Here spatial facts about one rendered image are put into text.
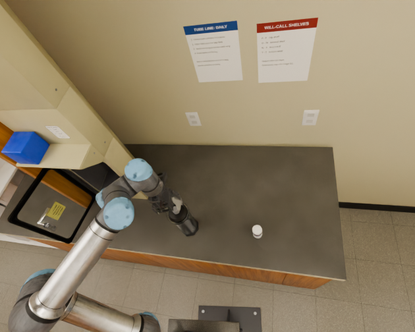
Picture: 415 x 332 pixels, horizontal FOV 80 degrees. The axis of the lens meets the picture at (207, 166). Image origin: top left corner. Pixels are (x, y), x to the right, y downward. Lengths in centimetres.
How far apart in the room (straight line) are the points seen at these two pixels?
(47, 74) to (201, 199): 92
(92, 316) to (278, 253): 81
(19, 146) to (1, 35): 43
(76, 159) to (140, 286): 159
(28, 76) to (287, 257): 122
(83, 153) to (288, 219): 99
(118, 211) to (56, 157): 56
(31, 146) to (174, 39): 71
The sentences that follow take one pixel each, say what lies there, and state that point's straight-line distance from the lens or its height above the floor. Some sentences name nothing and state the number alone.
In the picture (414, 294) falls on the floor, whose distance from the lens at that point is 245.
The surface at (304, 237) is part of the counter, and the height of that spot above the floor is 94.
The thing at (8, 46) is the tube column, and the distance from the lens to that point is 93.
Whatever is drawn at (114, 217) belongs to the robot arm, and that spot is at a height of 167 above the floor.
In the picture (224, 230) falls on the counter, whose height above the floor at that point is 94.
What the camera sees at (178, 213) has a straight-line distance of 116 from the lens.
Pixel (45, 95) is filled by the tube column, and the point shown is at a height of 176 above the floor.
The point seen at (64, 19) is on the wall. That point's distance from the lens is 132.
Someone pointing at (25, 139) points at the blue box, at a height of 160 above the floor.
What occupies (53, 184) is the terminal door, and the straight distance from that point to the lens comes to 143.
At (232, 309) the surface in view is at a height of 1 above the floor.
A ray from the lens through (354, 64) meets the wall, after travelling 122.
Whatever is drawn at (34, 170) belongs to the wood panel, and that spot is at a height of 138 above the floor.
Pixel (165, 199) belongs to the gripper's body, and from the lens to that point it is 96.
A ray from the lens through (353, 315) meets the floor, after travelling 230.
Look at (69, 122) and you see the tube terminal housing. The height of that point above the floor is 164.
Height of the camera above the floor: 221
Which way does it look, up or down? 57 degrees down
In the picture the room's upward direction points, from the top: 21 degrees counter-clockwise
